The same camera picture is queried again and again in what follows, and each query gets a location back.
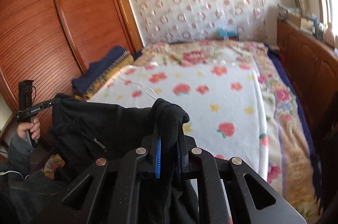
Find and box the white strawberry print sheet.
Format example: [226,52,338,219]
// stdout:
[92,63,269,178]

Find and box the black printed t-shirt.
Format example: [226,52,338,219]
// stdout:
[47,94,199,223]

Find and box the person's left forearm sleeve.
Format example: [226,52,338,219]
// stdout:
[3,134,34,180]

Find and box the wooden louvered wardrobe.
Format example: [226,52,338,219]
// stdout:
[1,0,143,112]

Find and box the wooden sideboard cabinet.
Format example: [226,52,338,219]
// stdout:
[277,20,337,133]

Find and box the blue item on box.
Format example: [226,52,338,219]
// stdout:
[217,28,239,41]

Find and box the dark patterned folded garment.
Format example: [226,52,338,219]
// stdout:
[77,50,134,98]

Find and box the navy folded garment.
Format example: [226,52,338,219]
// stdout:
[72,46,130,96]

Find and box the cardboard box on sideboard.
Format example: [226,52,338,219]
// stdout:
[289,13,313,35]

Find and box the yellow patterned folded garment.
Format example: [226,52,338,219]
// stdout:
[84,54,134,99]

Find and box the person's left hand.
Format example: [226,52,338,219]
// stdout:
[17,116,40,141]

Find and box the floral rose blanket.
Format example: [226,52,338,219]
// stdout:
[42,40,322,224]

